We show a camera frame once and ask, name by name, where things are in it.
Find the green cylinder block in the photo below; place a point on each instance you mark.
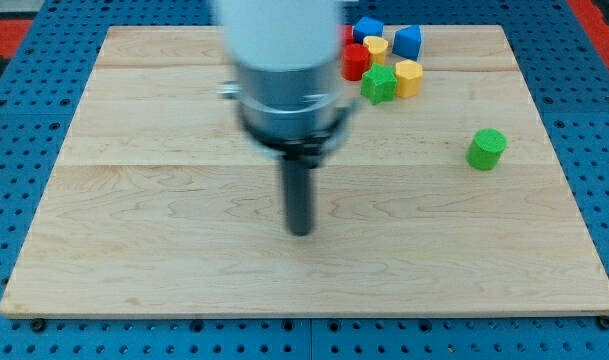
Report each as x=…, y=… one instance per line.
x=486, y=149

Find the blue cube block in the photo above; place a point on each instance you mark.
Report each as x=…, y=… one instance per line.
x=366, y=26

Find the light wooden board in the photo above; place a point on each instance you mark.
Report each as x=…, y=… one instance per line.
x=451, y=203

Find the blue triangular block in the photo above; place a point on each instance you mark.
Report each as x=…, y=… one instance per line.
x=408, y=42

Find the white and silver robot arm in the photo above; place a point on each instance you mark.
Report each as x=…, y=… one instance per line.
x=287, y=88

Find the red cylinder block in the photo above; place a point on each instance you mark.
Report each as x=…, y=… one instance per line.
x=355, y=61

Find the yellow hexagon block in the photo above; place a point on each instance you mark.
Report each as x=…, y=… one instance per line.
x=409, y=75

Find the green star block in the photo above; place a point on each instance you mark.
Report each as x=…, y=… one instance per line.
x=379, y=84

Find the red block behind arm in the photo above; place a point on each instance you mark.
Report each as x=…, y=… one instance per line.
x=347, y=35

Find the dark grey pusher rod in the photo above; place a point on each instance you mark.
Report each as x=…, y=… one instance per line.
x=297, y=191

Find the yellow rounded block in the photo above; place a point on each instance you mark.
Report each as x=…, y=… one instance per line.
x=378, y=49

